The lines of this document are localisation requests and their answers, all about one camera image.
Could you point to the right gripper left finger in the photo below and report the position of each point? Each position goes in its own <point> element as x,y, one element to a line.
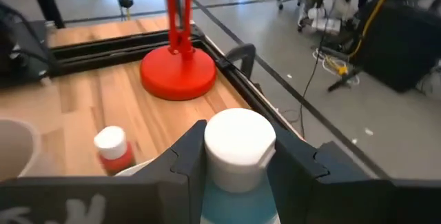
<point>172,196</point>

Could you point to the black table clamp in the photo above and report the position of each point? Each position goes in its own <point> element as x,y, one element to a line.
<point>241,53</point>

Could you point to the small red paint bottle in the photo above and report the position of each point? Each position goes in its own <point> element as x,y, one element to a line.
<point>115,160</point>

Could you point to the white cup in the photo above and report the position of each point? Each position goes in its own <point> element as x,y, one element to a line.
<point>13,148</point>

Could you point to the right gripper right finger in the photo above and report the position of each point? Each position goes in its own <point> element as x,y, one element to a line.
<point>310,196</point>

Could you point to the black computer case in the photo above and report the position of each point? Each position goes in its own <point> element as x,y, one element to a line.
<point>399,45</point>

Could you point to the large cyan paint bottle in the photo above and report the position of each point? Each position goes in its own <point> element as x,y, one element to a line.
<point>237,148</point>

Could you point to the red desk lamp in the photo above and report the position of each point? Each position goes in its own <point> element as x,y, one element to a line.
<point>179,76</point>

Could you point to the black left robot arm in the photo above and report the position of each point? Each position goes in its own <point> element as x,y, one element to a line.
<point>13,45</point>

